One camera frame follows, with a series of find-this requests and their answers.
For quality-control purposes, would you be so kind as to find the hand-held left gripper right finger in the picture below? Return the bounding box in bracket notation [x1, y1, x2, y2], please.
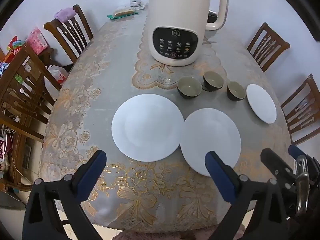
[204, 151, 288, 240]

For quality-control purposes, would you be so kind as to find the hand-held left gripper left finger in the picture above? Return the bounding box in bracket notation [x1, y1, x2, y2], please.
[22, 149, 107, 240]

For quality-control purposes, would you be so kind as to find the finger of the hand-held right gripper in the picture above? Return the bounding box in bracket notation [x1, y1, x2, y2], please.
[288, 144, 320, 180]
[260, 148, 300, 205]

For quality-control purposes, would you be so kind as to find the white round plate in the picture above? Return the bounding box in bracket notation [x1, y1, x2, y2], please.
[111, 94, 185, 162]
[180, 108, 242, 177]
[246, 84, 277, 124]

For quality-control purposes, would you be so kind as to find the brown wooden chair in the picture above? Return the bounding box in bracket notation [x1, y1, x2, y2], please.
[247, 22, 291, 73]
[280, 74, 320, 145]
[0, 44, 63, 143]

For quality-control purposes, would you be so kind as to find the floral lace tablecloth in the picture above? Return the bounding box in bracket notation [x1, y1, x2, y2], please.
[39, 5, 293, 227]

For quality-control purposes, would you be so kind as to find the red book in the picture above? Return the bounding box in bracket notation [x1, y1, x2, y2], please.
[0, 132, 12, 165]

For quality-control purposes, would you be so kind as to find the white plastic bag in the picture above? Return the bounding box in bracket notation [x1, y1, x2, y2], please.
[47, 65, 69, 88]

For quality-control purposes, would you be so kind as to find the gold lace table runner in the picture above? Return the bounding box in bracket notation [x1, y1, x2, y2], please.
[132, 12, 228, 90]

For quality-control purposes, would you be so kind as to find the cardboard box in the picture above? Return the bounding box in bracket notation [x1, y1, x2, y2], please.
[15, 55, 43, 85]

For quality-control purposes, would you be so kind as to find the pink packet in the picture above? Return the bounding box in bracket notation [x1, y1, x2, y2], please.
[26, 27, 49, 55]

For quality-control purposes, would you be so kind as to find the dark wooden chair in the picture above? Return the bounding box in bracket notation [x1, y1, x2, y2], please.
[44, 4, 94, 67]

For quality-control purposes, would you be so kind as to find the red green snack packet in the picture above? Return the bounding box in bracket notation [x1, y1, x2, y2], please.
[7, 36, 25, 55]

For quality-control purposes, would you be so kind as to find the green flat packet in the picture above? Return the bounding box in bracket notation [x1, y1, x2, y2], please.
[107, 6, 138, 20]

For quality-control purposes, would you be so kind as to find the purple cloth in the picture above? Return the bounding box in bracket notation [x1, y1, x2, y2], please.
[54, 8, 75, 22]

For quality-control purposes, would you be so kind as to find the cream soy milk maker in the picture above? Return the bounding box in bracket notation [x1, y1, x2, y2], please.
[149, 0, 229, 67]

